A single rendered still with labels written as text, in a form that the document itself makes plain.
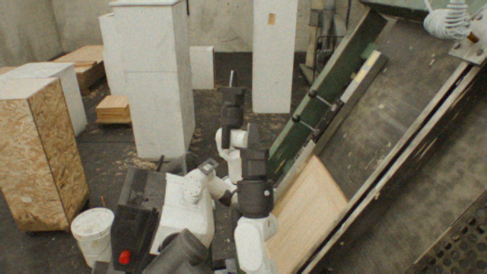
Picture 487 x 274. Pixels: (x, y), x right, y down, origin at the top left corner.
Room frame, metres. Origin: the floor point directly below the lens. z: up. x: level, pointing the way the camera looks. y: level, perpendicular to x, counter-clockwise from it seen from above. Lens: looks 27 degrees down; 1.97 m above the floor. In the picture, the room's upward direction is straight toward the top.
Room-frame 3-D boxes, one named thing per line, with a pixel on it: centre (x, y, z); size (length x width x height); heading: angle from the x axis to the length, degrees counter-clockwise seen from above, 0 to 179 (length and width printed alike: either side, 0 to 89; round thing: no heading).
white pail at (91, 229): (1.76, 1.11, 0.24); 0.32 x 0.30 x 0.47; 0
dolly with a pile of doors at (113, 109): (4.34, 1.86, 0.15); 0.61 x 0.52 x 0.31; 0
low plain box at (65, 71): (3.64, 2.55, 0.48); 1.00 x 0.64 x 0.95; 0
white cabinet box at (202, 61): (6.04, 0.86, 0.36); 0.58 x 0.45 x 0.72; 90
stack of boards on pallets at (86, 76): (6.64, 3.36, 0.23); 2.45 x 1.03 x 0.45; 0
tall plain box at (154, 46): (3.59, 0.96, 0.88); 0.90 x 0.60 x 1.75; 0
